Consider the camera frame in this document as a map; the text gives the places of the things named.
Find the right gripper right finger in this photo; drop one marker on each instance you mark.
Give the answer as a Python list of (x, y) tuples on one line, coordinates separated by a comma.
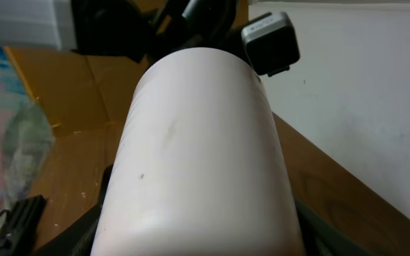
[(320, 238)]

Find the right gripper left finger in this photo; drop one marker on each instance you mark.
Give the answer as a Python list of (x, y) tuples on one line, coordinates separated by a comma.
[(77, 240)]

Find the pink plastic cup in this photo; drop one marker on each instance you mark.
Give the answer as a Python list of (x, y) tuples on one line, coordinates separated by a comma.
[(199, 169)]

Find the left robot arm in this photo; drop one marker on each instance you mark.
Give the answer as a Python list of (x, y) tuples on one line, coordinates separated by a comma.
[(120, 28)]

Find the colourful plastic bag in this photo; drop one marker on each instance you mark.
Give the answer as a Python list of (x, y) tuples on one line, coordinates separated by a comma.
[(25, 137)]

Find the cardboard box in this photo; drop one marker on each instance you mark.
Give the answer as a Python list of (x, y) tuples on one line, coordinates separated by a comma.
[(86, 100)]

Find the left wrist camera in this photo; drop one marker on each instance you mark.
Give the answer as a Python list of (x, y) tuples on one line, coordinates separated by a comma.
[(270, 43)]

